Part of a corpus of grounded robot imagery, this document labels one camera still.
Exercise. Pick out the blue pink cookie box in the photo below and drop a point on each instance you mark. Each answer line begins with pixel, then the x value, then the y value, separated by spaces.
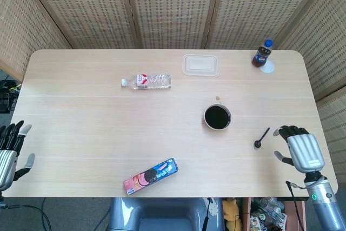
pixel 151 175

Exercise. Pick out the clear plastic water bottle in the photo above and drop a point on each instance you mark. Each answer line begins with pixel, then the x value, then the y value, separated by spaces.
pixel 151 81

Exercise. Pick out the grey robot torso base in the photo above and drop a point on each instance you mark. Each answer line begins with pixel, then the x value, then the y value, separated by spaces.
pixel 162 214

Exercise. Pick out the yellow plush toy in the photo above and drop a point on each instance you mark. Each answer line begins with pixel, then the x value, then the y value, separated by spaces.
pixel 232 212

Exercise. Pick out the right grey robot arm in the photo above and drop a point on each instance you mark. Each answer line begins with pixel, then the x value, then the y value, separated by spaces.
pixel 327 206

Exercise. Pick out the white round table disc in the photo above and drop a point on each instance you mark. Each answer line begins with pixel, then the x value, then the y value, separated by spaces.
pixel 270 68

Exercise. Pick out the clear plastic container lid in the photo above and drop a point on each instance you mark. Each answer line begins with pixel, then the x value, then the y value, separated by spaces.
pixel 200 65

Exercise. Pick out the white bowl with dark liquid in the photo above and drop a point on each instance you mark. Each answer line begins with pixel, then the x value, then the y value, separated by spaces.
pixel 217 117

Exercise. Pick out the cola bottle with blue cap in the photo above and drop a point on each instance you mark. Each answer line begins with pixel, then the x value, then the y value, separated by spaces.
pixel 260 56

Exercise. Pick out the white perforated bracket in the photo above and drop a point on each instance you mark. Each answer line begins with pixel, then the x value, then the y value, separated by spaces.
pixel 213 207

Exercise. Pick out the black plastic spoon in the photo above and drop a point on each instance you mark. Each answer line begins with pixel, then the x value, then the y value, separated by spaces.
pixel 257 143

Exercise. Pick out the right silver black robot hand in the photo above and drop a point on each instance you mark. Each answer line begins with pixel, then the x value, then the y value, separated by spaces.
pixel 305 150

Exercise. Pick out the brown box of clutter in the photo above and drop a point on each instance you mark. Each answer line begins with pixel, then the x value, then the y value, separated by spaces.
pixel 270 214

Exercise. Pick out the black floor equipment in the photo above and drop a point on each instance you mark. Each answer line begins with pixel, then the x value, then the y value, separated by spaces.
pixel 6 98

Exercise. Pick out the wooden rattan folding screen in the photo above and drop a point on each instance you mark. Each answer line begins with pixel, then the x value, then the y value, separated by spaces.
pixel 173 12

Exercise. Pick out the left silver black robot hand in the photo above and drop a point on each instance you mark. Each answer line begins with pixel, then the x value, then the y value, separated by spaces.
pixel 6 158

